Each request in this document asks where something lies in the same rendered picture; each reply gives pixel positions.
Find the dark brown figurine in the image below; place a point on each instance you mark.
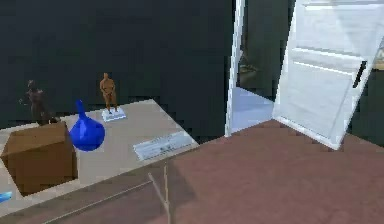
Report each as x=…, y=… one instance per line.
x=38, y=105

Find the orange human figurine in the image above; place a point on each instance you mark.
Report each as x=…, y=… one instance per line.
x=108, y=91

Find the white room door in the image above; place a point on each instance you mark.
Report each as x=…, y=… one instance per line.
x=320, y=73

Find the brown cardboard box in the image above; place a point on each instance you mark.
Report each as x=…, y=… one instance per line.
x=40, y=156

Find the light blue flat object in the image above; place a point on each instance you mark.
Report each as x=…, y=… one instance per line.
x=4, y=196

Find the white flat paper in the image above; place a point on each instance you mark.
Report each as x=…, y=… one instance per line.
x=163, y=145

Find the blue round vase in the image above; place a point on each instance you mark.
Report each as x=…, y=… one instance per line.
x=87, y=133

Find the beige table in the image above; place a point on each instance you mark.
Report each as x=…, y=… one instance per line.
x=133, y=126

